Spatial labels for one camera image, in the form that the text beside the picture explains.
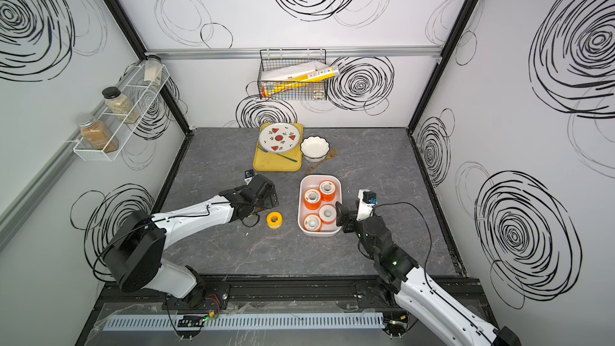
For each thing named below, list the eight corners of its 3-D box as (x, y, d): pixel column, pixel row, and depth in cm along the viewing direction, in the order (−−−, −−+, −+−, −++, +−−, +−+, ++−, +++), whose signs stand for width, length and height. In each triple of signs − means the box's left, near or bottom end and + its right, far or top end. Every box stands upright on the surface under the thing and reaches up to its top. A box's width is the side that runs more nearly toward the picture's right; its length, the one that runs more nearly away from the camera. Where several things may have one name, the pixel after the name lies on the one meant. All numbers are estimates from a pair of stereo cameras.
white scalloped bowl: (299, 162, 109) (299, 157, 106) (300, 140, 118) (300, 135, 115) (329, 162, 109) (330, 157, 107) (328, 140, 118) (328, 135, 115)
